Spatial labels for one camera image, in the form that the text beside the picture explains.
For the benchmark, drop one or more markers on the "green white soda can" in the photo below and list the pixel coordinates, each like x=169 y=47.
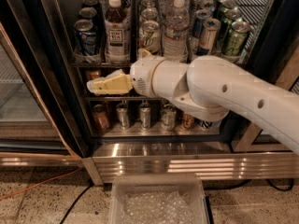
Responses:
x=149 y=36
x=149 y=14

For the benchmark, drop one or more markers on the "clear plastic bin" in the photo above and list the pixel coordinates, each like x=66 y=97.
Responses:
x=158 y=199

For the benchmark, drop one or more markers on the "bottom shelf tan can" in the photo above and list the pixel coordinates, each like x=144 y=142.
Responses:
x=187 y=121

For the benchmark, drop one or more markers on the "bottom shelf orange can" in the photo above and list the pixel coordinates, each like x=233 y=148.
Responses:
x=100 y=117

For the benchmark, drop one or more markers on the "bottom shelf blue can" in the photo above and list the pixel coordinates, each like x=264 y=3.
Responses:
x=204 y=124

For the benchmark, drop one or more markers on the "shelf tan can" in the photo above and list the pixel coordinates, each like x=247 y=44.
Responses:
x=187 y=121
x=92 y=74

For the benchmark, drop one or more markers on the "blue pepsi can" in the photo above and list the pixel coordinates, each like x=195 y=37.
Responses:
x=86 y=37
x=90 y=13
x=93 y=3

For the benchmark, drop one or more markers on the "front clear water bottle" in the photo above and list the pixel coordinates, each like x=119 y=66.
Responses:
x=175 y=31

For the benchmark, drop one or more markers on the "stainless steel fridge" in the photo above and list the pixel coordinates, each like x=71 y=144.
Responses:
x=42 y=32

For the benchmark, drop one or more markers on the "left glass fridge door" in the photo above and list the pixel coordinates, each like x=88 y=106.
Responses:
x=32 y=130

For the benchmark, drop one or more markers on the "shelf silver can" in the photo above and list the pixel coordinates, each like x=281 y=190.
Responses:
x=144 y=115
x=122 y=113

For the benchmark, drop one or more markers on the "middle blue pepsi can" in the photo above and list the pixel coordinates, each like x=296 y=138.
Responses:
x=90 y=13

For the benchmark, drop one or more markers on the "front silver blue energy can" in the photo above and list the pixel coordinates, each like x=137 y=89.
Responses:
x=208 y=36

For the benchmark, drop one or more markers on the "bottom shelf silver can middle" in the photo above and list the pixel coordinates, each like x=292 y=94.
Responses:
x=144 y=115

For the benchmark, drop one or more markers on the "bottom shelf silver can left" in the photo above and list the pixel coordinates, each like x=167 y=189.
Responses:
x=122 y=113

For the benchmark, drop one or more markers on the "middle shelf tan can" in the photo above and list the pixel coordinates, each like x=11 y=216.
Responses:
x=92 y=74

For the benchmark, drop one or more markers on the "rear blue pepsi can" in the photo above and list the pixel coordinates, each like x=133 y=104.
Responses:
x=93 y=3

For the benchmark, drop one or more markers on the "front green white soda can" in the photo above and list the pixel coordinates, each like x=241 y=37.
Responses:
x=149 y=36

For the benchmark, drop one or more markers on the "silver blue energy can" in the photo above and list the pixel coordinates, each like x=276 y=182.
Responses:
x=200 y=16
x=208 y=36

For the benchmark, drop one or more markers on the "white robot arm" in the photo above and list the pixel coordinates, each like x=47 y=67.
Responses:
x=208 y=88

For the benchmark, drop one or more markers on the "front blue pepsi can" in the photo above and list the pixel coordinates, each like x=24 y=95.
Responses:
x=86 y=37

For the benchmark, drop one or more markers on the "bottom shelf white green can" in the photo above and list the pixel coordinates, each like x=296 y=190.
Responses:
x=168 y=117

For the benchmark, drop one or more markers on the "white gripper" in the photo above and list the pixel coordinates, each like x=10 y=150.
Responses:
x=142 y=76

